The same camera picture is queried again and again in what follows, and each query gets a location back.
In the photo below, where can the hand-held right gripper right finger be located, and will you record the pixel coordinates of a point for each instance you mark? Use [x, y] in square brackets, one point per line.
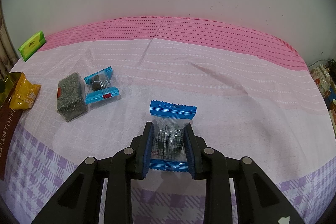
[189, 148]

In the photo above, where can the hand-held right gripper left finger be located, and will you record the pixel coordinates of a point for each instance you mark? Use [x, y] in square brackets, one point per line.
[148, 145]

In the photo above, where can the blue snack packet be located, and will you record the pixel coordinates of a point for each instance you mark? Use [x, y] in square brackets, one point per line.
[170, 113]
[101, 86]

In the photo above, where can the gold tin box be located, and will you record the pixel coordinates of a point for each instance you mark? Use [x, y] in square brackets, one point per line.
[8, 129]

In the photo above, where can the pink and purple checked bedsheet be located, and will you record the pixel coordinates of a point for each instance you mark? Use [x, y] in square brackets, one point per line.
[210, 69]

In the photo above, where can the dark sesame bar packet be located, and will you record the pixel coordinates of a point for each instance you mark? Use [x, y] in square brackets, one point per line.
[71, 98]

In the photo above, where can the yellow snack packet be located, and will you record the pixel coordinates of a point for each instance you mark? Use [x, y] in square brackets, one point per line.
[25, 94]

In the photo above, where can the floral patterned box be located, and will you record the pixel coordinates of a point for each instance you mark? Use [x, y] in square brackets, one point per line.
[323, 77]

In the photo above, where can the green tissue pack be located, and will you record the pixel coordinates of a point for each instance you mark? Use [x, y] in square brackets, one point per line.
[32, 46]

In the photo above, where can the patterned beige curtain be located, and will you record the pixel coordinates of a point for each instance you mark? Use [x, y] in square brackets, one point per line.
[5, 50]

